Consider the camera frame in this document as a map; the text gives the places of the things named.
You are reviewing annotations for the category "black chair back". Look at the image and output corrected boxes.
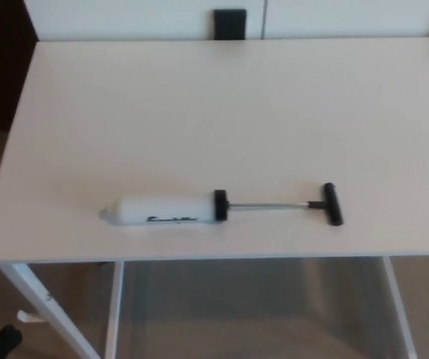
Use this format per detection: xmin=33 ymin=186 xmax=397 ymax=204
xmin=213 ymin=9 xmax=248 ymax=40

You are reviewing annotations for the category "white plastic hook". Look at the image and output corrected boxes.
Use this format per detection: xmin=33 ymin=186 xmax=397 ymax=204
xmin=16 ymin=310 xmax=45 ymax=323

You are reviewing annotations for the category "white Franklin hand air pump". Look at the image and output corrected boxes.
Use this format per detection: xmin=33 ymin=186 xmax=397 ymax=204
xmin=98 ymin=182 xmax=345 ymax=227

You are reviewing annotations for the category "white cabinet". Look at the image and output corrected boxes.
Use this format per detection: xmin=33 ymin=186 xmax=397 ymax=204
xmin=22 ymin=0 xmax=429 ymax=41

